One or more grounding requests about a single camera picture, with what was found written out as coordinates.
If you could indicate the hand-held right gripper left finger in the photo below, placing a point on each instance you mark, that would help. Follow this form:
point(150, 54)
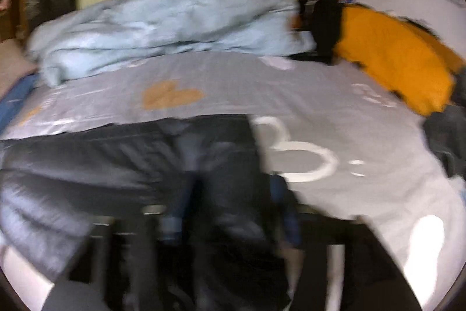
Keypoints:
point(171, 229)

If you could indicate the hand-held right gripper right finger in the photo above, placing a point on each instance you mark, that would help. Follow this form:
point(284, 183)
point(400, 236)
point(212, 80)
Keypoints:
point(287, 216)

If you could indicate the black puffer jacket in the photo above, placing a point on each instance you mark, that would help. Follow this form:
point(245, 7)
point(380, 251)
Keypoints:
point(91, 158)

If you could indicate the grey printed bed sheet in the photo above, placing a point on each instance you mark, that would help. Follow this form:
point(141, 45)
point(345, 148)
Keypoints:
point(327, 107)

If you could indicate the dark grey garment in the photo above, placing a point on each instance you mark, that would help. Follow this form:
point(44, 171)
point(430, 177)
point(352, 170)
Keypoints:
point(447, 136)

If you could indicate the yellow garment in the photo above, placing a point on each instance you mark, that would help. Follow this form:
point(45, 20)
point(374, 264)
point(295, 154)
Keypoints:
point(393, 56)

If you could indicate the black garment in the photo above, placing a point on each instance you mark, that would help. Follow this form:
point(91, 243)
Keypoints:
point(327, 26)

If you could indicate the blue pillow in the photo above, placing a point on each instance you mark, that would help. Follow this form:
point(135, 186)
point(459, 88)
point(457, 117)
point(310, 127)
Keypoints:
point(11, 107)

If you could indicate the light blue duvet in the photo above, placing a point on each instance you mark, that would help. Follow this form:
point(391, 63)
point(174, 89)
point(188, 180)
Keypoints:
point(164, 16)

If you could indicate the pink pillow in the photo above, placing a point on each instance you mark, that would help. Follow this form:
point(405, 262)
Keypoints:
point(12, 67)

